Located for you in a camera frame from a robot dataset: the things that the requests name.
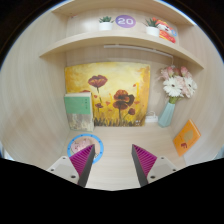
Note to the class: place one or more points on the round blue-rimmed cartoon mouse pad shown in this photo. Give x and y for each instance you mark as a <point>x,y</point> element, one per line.
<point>98,146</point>

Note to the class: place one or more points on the teal faceted vase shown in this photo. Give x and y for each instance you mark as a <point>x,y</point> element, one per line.
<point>166,115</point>

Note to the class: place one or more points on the green covered book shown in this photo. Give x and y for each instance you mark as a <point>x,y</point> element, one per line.
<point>78,111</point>

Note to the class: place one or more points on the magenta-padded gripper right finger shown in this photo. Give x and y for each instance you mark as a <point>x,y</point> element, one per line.
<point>145,160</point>

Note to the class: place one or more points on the small potted green plant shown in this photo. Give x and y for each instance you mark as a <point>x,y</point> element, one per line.
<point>152,28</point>
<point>106,24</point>

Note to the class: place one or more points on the pink and white flower bouquet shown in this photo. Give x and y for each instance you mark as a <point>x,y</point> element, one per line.
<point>178,85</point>

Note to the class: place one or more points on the white light bar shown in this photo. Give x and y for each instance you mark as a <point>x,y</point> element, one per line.
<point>140,49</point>

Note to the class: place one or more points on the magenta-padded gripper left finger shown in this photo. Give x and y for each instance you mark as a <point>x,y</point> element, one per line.
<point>81,160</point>

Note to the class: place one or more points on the yellow poppy flower painting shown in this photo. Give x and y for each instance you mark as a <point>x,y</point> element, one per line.
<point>113,93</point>

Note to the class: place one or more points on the orange covered book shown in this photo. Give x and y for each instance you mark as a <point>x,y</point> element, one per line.
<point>186,137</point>

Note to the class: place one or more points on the round purple number sign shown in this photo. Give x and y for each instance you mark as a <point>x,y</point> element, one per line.
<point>125,21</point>

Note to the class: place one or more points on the red plush toy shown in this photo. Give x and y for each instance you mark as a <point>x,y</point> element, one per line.
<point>166,31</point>

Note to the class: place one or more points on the light wooden shelf board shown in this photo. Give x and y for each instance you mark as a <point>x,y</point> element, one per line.
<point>116,38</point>

